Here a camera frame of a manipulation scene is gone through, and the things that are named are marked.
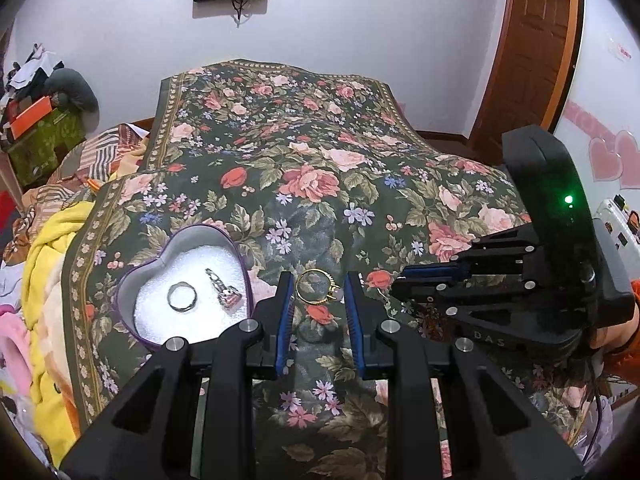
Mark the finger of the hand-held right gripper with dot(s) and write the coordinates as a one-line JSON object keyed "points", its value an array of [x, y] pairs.
{"points": [[430, 272], [425, 291]]}

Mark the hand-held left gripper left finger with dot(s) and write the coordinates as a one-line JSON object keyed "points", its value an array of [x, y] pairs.
{"points": [[284, 320]]}

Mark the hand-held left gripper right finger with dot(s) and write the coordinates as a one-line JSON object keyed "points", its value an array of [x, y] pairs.
{"points": [[356, 320]]}

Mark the heart-shaped jewelry box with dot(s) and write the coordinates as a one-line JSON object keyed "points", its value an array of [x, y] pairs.
{"points": [[165, 265]]}

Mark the person's right forearm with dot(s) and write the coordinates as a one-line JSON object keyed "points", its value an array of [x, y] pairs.
{"points": [[636, 320]]}

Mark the person's right hand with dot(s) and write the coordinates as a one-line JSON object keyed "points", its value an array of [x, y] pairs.
{"points": [[612, 330]]}

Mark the white device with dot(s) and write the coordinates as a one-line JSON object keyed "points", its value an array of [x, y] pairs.
{"points": [[617, 230]]}

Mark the wooden door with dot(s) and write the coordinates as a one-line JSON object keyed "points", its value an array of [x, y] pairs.
{"points": [[535, 35]]}

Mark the floral blanket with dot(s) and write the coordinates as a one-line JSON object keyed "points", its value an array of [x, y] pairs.
{"points": [[310, 160]]}

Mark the yellow blanket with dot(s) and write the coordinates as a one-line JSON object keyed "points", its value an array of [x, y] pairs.
{"points": [[50, 270]]}

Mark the striped orange blanket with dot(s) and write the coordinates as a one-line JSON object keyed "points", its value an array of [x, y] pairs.
{"points": [[100, 152]]}

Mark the pink cloth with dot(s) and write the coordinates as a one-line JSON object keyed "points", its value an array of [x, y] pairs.
{"points": [[12, 345]]}

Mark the grey pillow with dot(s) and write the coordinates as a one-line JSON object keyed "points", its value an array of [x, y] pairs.
{"points": [[75, 87]]}

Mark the orange box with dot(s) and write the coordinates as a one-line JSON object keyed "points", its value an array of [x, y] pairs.
{"points": [[31, 116]]}

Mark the pile of clothes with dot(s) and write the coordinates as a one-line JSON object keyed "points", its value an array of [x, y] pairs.
{"points": [[30, 70]]}

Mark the pink heart wall stickers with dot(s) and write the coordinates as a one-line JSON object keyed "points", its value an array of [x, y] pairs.
{"points": [[605, 155]]}

